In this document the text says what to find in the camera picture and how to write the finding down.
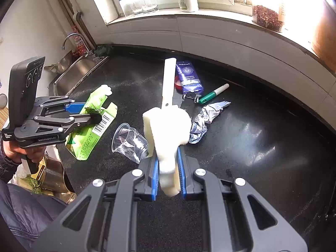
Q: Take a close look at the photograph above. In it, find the red round lid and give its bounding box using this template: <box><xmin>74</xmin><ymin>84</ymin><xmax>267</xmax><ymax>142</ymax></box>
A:
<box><xmin>175</xmin><ymin>75</ymin><xmax>185</xmax><ymax>93</ymax></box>

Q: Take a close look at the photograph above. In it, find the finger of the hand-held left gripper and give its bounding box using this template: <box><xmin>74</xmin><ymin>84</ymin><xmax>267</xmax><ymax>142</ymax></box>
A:
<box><xmin>34</xmin><ymin>96</ymin><xmax>88</xmax><ymax>117</ymax></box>
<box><xmin>14</xmin><ymin>113</ymin><xmax>103</xmax><ymax>140</ymax></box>

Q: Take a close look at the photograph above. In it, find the metal pot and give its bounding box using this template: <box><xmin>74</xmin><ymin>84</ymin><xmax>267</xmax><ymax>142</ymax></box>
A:
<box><xmin>41</xmin><ymin>156</ymin><xmax>77</xmax><ymax>194</ymax></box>

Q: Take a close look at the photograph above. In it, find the white window frame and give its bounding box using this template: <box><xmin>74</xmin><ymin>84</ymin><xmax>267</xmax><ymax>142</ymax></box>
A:
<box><xmin>85</xmin><ymin>0</ymin><xmax>254</xmax><ymax>25</ymax></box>

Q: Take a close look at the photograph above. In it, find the wall pipe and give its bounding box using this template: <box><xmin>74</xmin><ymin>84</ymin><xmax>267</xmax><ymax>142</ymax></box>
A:
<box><xmin>50</xmin><ymin>0</ymin><xmax>97</xmax><ymax>52</ymax></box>

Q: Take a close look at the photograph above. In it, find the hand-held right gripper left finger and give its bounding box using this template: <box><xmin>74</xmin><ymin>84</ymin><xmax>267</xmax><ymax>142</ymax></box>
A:
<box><xmin>31</xmin><ymin>147</ymin><xmax>160</xmax><ymax>252</ymax></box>

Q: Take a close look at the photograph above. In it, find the clear plastic bottle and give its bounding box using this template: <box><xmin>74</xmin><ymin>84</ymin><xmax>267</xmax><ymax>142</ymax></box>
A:
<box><xmin>278</xmin><ymin>0</ymin><xmax>288</xmax><ymax>23</ymax></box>

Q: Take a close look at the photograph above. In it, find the dark puffer jacket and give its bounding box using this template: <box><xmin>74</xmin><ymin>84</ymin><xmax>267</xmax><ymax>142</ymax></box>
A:
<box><xmin>0</xmin><ymin>182</ymin><xmax>69</xmax><ymax>252</ymax></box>

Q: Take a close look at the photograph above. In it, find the green marker pen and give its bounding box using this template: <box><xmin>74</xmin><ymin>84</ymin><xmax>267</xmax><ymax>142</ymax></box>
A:
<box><xmin>199</xmin><ymin>83</ymin><xmax>230</xmax><ymax>104</ymax></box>

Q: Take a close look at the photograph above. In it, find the dark blue box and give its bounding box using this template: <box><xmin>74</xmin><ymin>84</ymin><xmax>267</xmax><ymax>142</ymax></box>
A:
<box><xmin>175</xmin><ymin>61</ymin><xmax>205</xmax><ymax>94</ymax></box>

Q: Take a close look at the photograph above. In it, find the red labelled bottle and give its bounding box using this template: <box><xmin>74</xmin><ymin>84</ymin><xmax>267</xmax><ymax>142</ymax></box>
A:
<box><xmin>73</xmin><ymin>35</ymin><xmax>89</xmax><ymax>55</ymax></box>

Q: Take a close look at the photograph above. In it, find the stainless steel sink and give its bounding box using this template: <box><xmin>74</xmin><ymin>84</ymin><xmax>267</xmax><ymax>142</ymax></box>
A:
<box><xmin>45</xmin><ymin>52</ymin><xmax>111</xmax><ymax>98</ymax></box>

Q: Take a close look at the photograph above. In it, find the crumpled silver blue wrapper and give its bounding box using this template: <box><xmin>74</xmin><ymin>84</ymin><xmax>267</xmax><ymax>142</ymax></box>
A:
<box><xmin>189</xmin><ymin>101</ymin><xmax>231</xmax><ymax>144</ymax></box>

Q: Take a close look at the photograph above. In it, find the dark green cloth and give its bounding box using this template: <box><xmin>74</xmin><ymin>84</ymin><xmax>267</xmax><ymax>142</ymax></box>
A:
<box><xmin>94</xmin><ymin>45</ymin><xmax>113</xmax><ymax>58</ymax></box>

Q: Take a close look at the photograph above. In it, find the white sponge brush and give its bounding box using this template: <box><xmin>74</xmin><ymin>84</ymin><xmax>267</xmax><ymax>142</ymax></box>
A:
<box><xmin>142</xmin><ymin>57</ymin><xmax>192</xmax><ymax>197</ymax></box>

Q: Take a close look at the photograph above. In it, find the person's left hand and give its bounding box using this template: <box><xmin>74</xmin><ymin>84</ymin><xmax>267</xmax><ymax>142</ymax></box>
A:
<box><xmin>3</xmin><ymin>139</ymin><xmax>47</xmax><ymax>164</ymax></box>

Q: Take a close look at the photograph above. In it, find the chrome faucet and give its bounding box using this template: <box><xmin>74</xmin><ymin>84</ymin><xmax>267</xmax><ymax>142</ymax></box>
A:
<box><xmin>62</xmin><ymin>33</ymin><xmax>91</xmax><ymax>56</ymax></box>

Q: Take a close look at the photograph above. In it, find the green carton box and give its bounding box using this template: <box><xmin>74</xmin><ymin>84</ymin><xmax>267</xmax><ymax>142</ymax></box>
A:
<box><xmin>65</xmin><ymin>84</ymin><xmax>118</xmax><ymax>161</ymax></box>

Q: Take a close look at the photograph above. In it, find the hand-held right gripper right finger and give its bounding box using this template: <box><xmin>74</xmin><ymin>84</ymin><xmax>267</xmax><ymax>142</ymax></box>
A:
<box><xmin>177</xmin><ymin>146</ymin><xmax>308</xmax><ymax>252</ymax></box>

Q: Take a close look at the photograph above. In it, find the clear plastic cup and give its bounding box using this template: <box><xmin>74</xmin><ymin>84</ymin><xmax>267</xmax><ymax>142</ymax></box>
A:
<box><xmin>112</xmin><ymin>123</ymin><xmax>149</xmax><ymax>164</ymax></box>

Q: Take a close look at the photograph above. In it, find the person's left forearm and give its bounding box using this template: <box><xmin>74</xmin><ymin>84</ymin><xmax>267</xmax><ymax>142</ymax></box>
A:
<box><xmin>0</xmin><ymin>143</ymin><xmax>24</xmax><ymax>185</ymax></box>

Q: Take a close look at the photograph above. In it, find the jar of red dried bits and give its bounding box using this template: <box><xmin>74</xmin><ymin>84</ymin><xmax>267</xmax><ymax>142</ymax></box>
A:
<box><xmin>252</xmin><ymin>4</ymin><xmax>285</xmax><ymax>32</ymax></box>

